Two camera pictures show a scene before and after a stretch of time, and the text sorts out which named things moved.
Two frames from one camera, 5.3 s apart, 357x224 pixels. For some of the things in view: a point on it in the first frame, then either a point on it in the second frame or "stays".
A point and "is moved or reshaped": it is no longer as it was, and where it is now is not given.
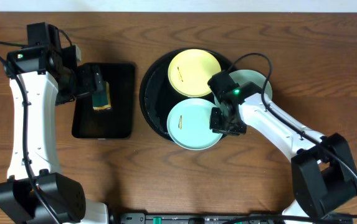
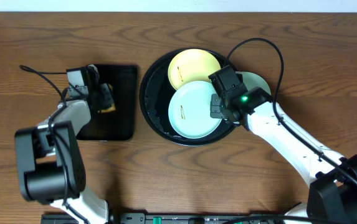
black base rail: (223, 218) stays
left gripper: (95, 83) to (104, 96)
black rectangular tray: (119, 121) stays
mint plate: (188, 124) is moved or reshaped
